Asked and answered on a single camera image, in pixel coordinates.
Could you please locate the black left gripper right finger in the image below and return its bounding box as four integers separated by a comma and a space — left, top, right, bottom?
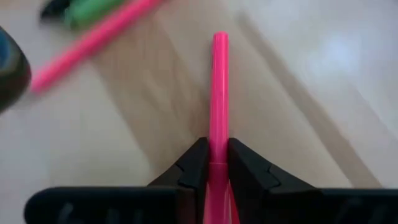
228, 138, 315, 224

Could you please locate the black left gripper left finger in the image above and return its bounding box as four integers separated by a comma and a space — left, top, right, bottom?
148, 137, 210, 224

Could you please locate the pink highlighter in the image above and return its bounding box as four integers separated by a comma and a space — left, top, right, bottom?
203, 30, 242, 224

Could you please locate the pink pencil blue eraser cap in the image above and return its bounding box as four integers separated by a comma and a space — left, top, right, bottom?
29, 0, 165, 94

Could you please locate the green mechanical pencil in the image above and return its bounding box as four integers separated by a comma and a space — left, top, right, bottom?
63, 0, 125, 30

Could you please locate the plain black pen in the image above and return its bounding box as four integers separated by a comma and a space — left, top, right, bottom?
39, 0, 72, 21

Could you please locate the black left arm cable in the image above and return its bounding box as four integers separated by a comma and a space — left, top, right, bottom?
0, 26, 32, 113

